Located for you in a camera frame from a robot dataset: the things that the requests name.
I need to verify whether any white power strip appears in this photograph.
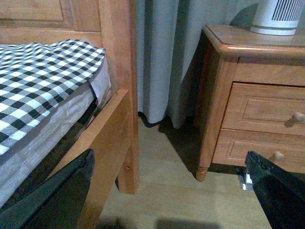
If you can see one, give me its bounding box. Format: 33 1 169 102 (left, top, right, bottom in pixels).
235 167 254 191

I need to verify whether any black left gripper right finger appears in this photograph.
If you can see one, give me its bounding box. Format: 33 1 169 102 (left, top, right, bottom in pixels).
245 151 305 229

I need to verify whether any wooden bed frame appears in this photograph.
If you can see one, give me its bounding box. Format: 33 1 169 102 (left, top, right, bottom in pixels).
0 0 139 229

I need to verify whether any wooden drawer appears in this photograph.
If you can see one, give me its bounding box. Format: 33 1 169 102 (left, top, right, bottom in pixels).
212 129 305 173
222 83 305 136

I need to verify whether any grey curtain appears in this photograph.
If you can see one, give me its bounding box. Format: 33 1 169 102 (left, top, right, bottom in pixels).
134 0 260 129

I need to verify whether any black white checkered sheet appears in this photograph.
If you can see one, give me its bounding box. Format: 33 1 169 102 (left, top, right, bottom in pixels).
0 39 106 154

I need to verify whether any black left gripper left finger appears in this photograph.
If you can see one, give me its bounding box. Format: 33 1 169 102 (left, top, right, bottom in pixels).
0 149 95 229

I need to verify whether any plastic wrapped mattress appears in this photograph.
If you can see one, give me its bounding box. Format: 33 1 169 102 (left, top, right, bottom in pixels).
0 59 112 206

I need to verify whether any white cylindrical air purifier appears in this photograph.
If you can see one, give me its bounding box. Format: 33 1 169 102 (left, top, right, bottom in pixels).
250 0 305 36

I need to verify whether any wooden nightstand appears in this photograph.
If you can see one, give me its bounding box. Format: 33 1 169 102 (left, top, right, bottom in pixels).
195 25 305 181

